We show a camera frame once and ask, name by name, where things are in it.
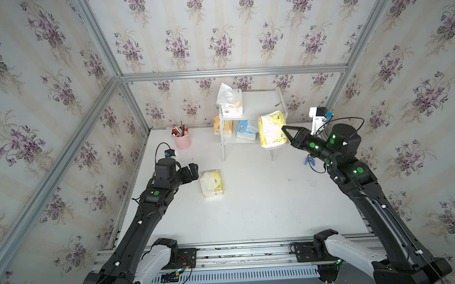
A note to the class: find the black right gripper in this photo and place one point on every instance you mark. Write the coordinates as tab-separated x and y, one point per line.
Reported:
301	139

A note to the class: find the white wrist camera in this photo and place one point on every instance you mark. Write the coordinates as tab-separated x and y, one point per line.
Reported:
170	153
320	116

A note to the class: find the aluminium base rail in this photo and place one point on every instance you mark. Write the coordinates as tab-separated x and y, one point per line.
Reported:
248	261

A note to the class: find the blue plastic clip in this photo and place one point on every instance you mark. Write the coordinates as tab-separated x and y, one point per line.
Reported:
310	161

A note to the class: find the orange tissue pack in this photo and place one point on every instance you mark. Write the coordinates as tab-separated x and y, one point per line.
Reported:
226	128

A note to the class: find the pink pen cup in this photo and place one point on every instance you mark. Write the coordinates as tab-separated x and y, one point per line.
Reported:
182	142

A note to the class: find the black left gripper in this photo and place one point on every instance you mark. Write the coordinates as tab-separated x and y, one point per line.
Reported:
187	178

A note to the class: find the white two-tier shelf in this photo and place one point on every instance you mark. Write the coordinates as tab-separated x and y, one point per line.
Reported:
255	104

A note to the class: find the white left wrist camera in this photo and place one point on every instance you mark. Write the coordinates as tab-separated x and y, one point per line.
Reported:
170	153

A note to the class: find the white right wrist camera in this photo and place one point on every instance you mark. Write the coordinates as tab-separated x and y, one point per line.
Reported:
320	116

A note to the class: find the blue tissue pack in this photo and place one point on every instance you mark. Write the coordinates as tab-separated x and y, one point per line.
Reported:
247	130

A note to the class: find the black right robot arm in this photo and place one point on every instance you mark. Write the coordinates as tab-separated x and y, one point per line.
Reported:
405	260

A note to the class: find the white tissue box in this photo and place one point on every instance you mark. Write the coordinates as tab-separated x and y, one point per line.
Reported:
230	101

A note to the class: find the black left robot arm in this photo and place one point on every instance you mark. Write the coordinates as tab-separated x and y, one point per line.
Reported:
140	235

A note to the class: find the red pens in cup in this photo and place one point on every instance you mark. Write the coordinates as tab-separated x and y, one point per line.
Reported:
179	129

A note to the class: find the yellow green tissue pack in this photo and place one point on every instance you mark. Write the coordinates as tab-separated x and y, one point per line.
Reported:
211	183

